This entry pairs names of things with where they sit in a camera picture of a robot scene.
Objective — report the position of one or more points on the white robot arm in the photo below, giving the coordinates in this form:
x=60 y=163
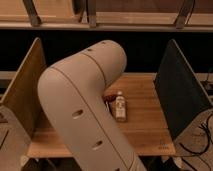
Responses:
x=71 y=95

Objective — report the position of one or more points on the dark red small object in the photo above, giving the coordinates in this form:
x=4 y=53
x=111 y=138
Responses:
x=109 y=98

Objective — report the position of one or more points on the black rectangular case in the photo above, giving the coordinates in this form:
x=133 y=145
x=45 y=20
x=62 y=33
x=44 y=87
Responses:
x=107 y=106

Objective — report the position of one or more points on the small white bottle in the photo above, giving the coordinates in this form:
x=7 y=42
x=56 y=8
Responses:
x=120 y=111

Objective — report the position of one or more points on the wooden shelf rack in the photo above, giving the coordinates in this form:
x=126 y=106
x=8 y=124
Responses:
x=108 y=15

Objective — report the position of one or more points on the right dark divider panel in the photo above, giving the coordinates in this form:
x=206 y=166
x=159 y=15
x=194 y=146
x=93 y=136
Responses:
x=181 y=95

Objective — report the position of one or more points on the left wooden divider panel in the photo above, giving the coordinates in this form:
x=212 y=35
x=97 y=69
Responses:
x=19 y=104

